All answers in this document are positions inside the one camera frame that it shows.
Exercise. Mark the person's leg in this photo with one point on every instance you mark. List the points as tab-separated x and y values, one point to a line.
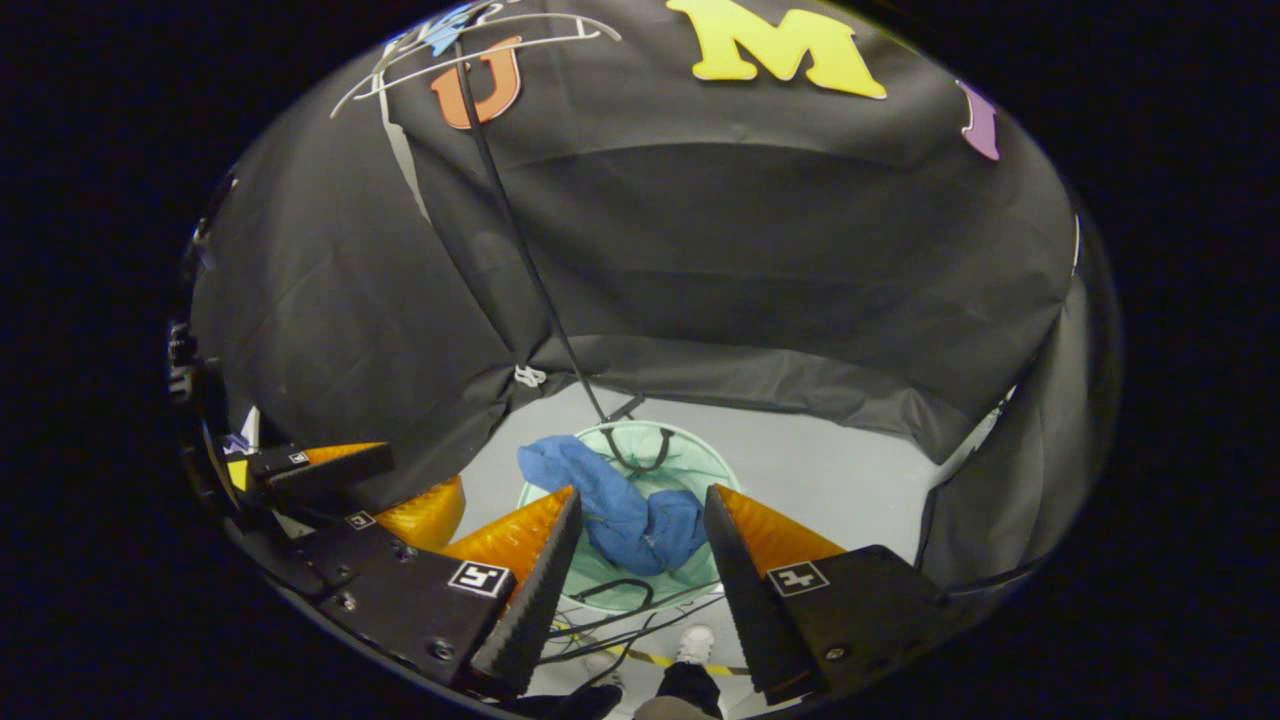
688	690
580	705

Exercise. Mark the green laundry hamper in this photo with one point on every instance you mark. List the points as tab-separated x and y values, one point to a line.
690	465

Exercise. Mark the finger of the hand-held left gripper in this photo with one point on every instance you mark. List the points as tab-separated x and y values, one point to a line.
330	475
425	515

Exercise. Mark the white plastic hanger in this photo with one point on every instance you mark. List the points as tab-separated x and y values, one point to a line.
450	25
540	42

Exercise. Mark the person's left leg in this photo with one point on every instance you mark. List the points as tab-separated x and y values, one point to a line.
580	705

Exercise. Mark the person's right leg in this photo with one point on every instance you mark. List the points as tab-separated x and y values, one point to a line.
688	690

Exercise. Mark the blue shirt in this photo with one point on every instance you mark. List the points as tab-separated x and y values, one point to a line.
620	510

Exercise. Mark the yellow black floor tape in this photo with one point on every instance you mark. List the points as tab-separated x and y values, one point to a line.
655	659

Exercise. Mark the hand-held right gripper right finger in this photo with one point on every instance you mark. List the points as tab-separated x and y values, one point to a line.
750	600

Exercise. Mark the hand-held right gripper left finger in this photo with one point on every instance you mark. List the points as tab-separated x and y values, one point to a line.
530	610

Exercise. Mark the white shoe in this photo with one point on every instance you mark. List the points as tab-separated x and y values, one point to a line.
697	645

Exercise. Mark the black backdrop cloth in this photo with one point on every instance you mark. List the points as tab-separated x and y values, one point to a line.
750	250

